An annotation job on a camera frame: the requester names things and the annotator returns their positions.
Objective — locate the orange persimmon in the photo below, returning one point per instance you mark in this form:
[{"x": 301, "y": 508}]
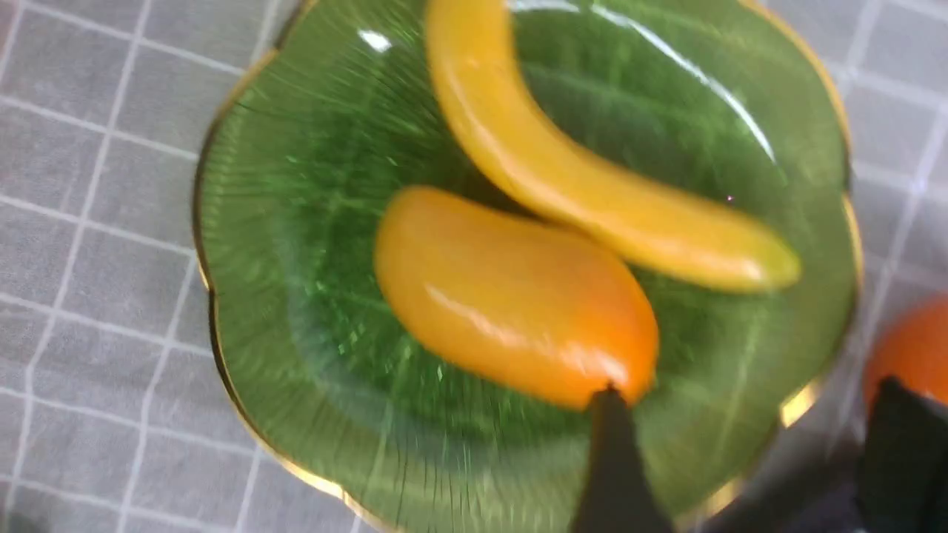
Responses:
[{"x": 913, "y": 350}]

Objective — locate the yellow banana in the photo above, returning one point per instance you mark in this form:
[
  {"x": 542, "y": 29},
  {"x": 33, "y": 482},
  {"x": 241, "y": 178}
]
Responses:
[{"x": 477, "y": 83}]

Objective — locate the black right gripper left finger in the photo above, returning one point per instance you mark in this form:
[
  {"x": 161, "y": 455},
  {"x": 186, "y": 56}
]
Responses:
[{"x": 616, "y": 496}]

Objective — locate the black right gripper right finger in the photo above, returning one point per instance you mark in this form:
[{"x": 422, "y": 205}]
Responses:
[{"x": 902, "y": 477}]

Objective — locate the green glass leaf plate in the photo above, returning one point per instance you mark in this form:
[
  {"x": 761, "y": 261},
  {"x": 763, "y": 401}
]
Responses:
[{"x": 719, "y": 98}]

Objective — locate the orange yellow mango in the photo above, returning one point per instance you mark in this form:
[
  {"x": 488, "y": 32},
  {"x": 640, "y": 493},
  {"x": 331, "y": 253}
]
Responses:
[{"x": 531, "y": 307}]

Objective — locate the grey checked tablecloth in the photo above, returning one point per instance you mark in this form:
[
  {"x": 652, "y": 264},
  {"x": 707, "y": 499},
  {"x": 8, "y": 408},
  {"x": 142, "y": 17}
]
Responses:
[{"x": 113, "y": 418}]

